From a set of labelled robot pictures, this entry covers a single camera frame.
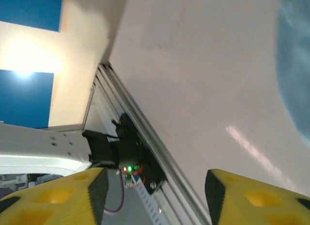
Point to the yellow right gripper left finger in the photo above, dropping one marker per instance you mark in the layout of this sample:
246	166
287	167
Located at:
53	205

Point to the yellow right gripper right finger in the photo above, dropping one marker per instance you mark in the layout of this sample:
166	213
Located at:
256	208

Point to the light blue printed t-shirt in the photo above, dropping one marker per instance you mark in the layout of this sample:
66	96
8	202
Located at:
298	65

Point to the black arm base mounting plate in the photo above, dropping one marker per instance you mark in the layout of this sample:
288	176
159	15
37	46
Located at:
155	179

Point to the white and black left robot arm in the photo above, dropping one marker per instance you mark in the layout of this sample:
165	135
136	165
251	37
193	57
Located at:
36	147

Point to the controller board with LEDs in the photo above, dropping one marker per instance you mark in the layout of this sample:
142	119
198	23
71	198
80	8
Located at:
130	174

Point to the aluminium profile mounting rail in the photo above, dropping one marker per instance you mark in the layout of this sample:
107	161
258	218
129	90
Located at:
111	89

